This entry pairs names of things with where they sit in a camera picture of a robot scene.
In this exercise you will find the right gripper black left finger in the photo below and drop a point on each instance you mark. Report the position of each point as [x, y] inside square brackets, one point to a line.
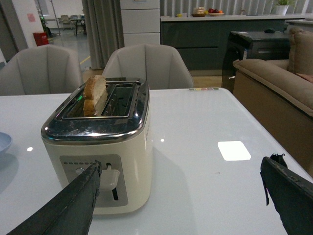
[70, 211]

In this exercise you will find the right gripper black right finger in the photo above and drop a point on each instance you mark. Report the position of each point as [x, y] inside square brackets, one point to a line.
[291, 194]

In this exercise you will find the light blue round plate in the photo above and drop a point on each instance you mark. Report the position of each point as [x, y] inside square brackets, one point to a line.
[5, 142]

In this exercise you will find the brown bread slice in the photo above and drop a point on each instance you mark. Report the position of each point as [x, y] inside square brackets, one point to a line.
[95, 96]

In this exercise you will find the wicker basket with bread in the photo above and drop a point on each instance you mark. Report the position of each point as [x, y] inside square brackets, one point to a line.
[199, 12]

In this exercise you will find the white toaster lever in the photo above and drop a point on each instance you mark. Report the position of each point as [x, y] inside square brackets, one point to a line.
[109, 178]

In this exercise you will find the cream white toaster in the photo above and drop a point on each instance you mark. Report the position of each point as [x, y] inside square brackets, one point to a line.
[120, 136]

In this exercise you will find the beige sofa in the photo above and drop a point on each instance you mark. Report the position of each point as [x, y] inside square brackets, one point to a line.
[279, 94]

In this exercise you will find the coloured dot sticker strip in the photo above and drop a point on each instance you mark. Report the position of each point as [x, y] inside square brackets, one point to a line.
[204, 89]

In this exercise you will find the grey chair left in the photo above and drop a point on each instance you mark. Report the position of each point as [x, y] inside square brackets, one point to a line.
[47, 69]

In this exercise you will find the grey chair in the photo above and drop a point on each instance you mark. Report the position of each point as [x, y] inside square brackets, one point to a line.
[160, 65]
[47, 69]

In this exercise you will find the black cabinet box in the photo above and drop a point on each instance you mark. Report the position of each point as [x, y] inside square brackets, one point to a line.
[252, 45]

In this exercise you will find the grey chair right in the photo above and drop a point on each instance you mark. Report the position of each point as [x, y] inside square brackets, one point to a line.
[160, 65]

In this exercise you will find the red box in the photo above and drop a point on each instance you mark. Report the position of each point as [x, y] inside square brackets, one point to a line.
[40, 38]

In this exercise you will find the dark grey kitchen counter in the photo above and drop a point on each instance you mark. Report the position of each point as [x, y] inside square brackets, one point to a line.
[202, 41]

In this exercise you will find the white potted plant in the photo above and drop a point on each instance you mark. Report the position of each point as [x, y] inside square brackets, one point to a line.
[280, 7]

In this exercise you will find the grey curtain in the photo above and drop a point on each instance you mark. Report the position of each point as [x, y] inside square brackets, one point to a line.
[104, 30]

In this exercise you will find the fruit bowl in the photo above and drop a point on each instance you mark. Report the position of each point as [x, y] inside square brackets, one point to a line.
[215, 12]

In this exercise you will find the white drawer cabinet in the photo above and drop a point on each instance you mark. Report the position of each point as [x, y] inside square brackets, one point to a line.
[140, 21]

